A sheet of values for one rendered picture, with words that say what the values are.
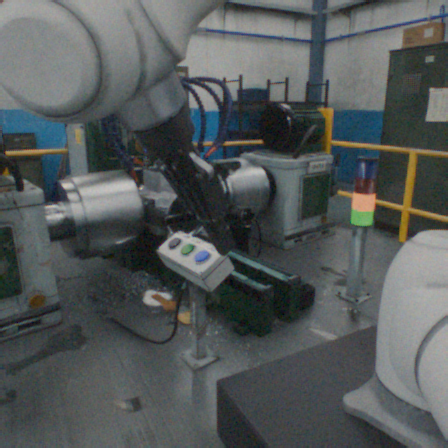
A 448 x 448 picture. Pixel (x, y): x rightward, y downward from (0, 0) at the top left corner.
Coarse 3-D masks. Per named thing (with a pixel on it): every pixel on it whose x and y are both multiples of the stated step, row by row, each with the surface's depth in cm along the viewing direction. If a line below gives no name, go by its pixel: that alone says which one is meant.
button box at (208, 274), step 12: (168, 240) 83; (192, 240) 79; (168, 252) 80; (180, 252) 77; (192, 252) 76; (216, 252) 73; (168, 264) 82; (180, 264) 75; (192, 264) 73; (204, 264) 72; (216, 264) 72; (228, 264) 74; (192, 276) 74; (204, 276) 70; (216, 276) 72; (204, 288) 74
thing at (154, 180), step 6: (150, 168) 133; (156, 168) 134; (144, 174) 131; (150, 174) 127; (156, 174) 124; (162, 174) 123; (144, 180) 131; (150, 180) 128; (156, 180) 125; (162, 180) 123; (150, 186) 129; (156, 186) 125; (162, 186) 124
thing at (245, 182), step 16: (208, 160) 138; (224, 160) 139; (240, 160) 141; (224, 176) 131; (240, 176) 134; (256, 176) 138; (224, 192) 132; (240, 192) 132; (256, 192) 137; (256, 208) 140
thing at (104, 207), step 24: (72, 192) 101; (96, 192) 103; (120, 192) 107; (48, 216) 101; (72, 216) 100; (96, 216) 101; (120, 216) 106; (72, 240) 104; (96, 240) 103; (120, 240) 109
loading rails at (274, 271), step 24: (240, 264) 111; (264, 264) 107; (216, 288) 105; (240, 288) 96; (264, 288) 91; (288, 288) 97; (240, 312) 98; (264, 312) 92; (288, 312) 99; (264, 336) 94
